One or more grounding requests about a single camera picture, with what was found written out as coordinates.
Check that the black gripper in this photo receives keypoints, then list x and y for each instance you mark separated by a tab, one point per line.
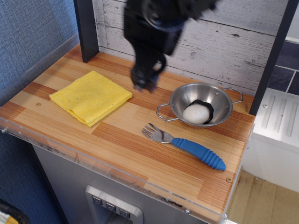
153	28

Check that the steel colander bowl with handles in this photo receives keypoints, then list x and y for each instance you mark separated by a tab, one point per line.
218	101

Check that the yellow towel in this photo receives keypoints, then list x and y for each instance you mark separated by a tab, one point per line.
91	98

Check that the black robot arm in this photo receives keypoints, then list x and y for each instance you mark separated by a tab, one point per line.
192	9

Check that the grey toy fridge cabinet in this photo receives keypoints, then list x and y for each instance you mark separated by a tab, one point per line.
165	195

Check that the silver dispenser button panel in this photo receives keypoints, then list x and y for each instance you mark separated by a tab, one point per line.
108	209

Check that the white toy sink unit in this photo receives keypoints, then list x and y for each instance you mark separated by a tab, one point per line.
273	147

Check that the clear acrylic edge guard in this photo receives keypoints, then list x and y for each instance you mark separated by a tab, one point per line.
98	142

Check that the yellow object at corner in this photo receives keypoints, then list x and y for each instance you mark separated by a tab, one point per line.
11	220

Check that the fork with blue handle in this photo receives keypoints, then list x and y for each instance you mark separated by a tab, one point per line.
206	155

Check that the dark left frame post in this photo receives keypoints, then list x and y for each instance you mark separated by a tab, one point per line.
86	29

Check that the dark frame post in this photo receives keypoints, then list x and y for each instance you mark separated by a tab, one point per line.
86	29
276	48

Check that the dark right frame post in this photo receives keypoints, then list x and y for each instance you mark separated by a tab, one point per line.
276	48

